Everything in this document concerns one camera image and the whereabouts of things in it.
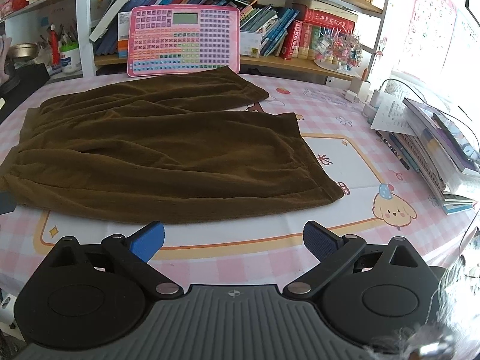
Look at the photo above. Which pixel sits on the printed paper sheet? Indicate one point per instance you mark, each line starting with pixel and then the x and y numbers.
pixel 393 116

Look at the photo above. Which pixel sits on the beige lying book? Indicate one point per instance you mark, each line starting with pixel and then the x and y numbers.
pixel 322 3

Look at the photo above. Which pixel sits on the pink checkered table mat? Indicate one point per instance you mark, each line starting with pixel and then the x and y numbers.
pixel 375 232

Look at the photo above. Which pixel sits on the small cardboard box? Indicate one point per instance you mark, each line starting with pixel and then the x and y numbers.
pixel 363 82

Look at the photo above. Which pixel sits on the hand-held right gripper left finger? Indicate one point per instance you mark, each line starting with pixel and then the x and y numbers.
pixel 146 242

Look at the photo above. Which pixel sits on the alphabet wall poster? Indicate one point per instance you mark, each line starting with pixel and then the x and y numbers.
pixel 427 15

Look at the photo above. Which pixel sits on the colourful bead tree ornament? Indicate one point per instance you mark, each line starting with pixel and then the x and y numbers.
pixel 337 48

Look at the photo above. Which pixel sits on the brass bowl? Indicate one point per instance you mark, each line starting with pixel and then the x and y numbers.
pixel 22 50

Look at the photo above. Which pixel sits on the tan thick standing book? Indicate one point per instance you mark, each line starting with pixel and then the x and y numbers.
pixel 305 41

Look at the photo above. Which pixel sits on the white plug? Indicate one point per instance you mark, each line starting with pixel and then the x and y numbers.
pixel 350 95

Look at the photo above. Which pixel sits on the white leaning book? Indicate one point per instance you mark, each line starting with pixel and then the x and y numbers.
pixel 108 17

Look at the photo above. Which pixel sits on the small white box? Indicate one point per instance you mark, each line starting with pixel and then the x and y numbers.
pixel 250 45

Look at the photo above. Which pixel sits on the stack of notebooks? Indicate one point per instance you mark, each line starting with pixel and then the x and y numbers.
pixel 442 150

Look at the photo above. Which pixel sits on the white wooden bookshelf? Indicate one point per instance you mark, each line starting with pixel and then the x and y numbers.
pixel 84 26

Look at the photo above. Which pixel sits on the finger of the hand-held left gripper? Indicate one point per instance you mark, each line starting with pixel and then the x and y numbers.
pixel 5 203

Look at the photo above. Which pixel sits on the pink keyboard learning toy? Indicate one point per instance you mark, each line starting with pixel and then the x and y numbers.
pixel 180 45

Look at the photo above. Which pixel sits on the row of blue books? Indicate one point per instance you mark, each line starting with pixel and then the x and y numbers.
pixel 277 30

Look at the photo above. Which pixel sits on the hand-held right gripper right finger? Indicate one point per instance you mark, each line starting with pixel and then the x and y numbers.
pixel 322 242

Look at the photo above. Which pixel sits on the bunch of pens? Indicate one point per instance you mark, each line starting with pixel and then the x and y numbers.
pixel 69 35

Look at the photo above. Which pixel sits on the red thick standing book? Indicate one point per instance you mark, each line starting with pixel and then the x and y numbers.
pixel 292 41

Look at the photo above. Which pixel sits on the white pen jar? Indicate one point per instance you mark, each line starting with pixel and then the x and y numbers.
pixel 70 60

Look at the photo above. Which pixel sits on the orange white box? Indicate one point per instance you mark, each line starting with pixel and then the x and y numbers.
pixel 123 37

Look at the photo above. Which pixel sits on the brown pants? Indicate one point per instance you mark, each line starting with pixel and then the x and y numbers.
pixel 150 150

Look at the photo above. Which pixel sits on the red lying dictionary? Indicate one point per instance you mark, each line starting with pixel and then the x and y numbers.
pixel 330 17

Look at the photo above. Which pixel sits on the red figure pen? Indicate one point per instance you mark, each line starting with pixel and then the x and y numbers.
pixel 55 48

